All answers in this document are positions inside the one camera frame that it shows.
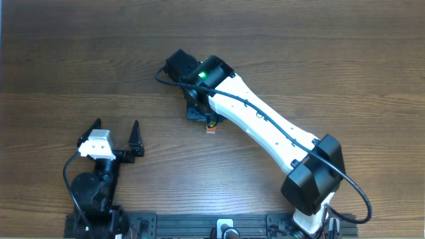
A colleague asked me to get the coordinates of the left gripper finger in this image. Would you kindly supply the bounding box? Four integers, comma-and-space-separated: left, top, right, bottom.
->
127, 119, 145, 158
76, 118, 102, 148

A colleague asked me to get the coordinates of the mounting rail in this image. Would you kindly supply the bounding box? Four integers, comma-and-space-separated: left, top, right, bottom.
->
64, 212, 359, 239

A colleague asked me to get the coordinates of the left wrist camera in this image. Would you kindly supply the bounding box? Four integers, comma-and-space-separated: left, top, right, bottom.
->
78, 129, 117, 161

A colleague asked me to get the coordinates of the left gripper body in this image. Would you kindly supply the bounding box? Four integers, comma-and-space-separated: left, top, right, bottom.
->
112, 149, 136, 164

